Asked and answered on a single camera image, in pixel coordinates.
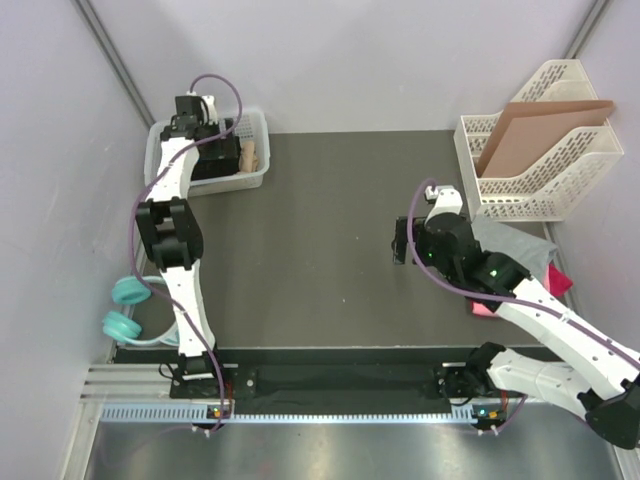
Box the brown cardboard folder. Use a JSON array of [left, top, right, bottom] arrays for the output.
[[476, 100, 615, 178]]

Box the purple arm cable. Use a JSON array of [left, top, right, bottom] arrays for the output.
[[130, 74, 245, 435], [407, 178, 640, 434]]

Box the white plastic file organizer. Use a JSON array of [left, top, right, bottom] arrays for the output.
[[454, 59, 624, 222]]

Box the white slotted cable duct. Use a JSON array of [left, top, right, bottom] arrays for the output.
[[100, 403, 478, 425]]

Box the white perforated plastic basket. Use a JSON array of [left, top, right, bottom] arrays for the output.
[[144, 110, 272, 198]]

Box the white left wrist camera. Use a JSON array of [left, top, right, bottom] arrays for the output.
[[187, 91, 219, 125]]

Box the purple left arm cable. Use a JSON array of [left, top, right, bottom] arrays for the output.
[[130, 74, 245, 435]]

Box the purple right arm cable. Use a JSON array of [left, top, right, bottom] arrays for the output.
[[407, 178, 640, 434]]

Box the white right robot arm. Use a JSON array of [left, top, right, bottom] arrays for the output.
[[391, 213, 639, 450]]

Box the grey t shirt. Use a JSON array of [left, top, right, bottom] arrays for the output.
[[472, 217, 557, 283]]

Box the beige folded t shirt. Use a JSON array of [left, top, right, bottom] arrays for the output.
[[239, 141, 259, 174]]

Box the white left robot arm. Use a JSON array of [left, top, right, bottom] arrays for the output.
[[135, 93, 227, 397]]

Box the red cloth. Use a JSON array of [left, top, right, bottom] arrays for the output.
[[544, 263, 574, 297]]

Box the pink t shirt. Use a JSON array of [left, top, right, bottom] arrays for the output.
[[471, 301, 497, 318]]

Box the black t shirt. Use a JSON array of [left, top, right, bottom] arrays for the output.
[[191, 118, 241, 181]]

